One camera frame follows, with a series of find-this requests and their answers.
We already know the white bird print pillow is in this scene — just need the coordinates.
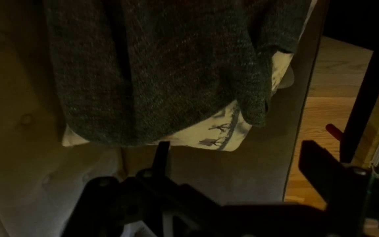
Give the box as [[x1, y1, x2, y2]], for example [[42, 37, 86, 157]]
[[61, 0, 319, 153]]

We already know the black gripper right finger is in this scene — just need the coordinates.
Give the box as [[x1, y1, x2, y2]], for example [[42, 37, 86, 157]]
[[299, 141, 369, 219]]

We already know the dark grey towel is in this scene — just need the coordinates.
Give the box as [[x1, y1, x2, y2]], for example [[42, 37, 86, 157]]
[[43, 0, 311, 147]]

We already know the aluminium frame robot table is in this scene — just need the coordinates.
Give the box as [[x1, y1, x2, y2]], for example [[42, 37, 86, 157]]
[[324, 0, 379, 169]]

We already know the grey tufted sofa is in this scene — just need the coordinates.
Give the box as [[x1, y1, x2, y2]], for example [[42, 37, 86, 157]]
[[0, 0, 329, 237]]

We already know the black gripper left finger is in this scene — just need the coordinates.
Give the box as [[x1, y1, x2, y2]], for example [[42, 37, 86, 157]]
[[151, 141, 170, 178]]

